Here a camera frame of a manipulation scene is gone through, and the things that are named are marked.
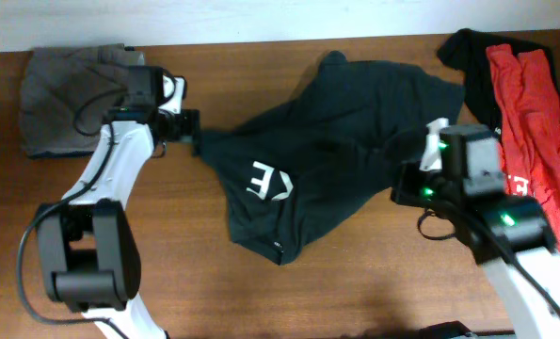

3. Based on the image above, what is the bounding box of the dark green t-shirt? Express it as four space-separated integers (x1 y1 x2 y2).
199 51 465 266

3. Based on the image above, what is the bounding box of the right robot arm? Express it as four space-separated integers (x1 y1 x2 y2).
386 124 560 338

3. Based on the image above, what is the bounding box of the red t-shirt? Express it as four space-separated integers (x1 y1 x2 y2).
486 44 560 251

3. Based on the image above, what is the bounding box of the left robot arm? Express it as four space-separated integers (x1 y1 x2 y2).
22 66 200 338

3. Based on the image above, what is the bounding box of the black garment under red shirt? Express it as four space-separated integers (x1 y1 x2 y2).
437 27 560 208

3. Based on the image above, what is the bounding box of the folded grey-brown garment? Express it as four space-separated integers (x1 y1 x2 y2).
19 43 145 158

